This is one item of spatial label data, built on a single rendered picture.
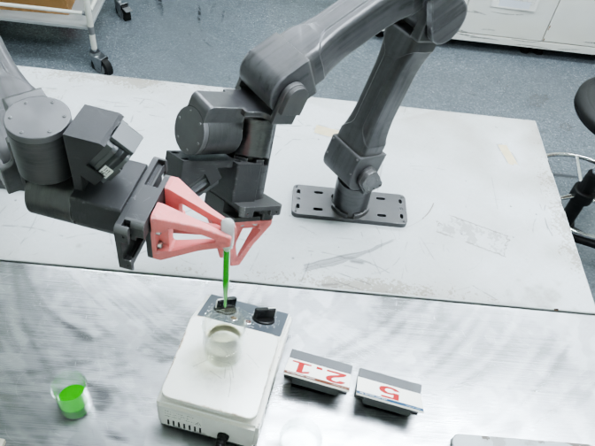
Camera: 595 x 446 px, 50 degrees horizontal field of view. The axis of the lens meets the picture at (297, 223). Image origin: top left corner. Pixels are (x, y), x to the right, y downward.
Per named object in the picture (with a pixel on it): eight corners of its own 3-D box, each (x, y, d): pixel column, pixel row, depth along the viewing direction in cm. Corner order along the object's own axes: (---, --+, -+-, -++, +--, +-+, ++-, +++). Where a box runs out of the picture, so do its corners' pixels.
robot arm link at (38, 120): (101, 119, 57) (50, 47, 63) (2, 150, 53) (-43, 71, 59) (114, 204, 66) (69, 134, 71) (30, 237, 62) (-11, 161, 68)
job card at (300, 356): (291, 349, 91) (294, 334, 88) (352, 366, 90) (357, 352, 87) (281, 387, 87) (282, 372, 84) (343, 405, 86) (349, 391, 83)
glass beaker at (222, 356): (209, 379, 78) (209, 346, 72) (196, 342, 81) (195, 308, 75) (255, 364, 80) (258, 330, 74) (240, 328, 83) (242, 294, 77)
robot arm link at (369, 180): (364, 176, 97) (391, 163, 99) (328, 142, 101) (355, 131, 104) (357, 204, 101) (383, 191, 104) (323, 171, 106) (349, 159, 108)
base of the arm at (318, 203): (417, 196, 103) (413, 166, 108) (295, 184, 102) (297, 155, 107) (406, 227, 109) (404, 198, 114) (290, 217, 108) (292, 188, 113)
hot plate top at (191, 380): (192, 316, 84) (192, 312, 83) (280, 339, 83) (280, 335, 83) (158, 397, 76) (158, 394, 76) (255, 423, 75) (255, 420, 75)
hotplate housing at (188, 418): (207, 302, 95) (206, 270, 89) (291, 324, 94) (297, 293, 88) (150, 442, 81) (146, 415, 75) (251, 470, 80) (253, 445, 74)
